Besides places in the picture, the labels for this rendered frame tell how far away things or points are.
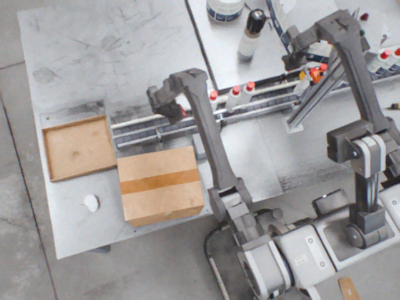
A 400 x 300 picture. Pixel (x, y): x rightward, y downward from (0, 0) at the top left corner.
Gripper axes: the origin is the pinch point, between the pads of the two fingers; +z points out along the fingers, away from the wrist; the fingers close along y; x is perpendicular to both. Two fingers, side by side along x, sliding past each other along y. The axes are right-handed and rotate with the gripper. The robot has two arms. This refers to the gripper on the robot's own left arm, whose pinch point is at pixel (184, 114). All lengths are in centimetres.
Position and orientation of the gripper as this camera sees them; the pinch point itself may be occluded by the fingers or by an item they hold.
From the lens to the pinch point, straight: 158.6
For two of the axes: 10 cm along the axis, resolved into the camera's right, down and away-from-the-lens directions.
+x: -7.6, 3.9, 5.1
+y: -2.8, -9.2, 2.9
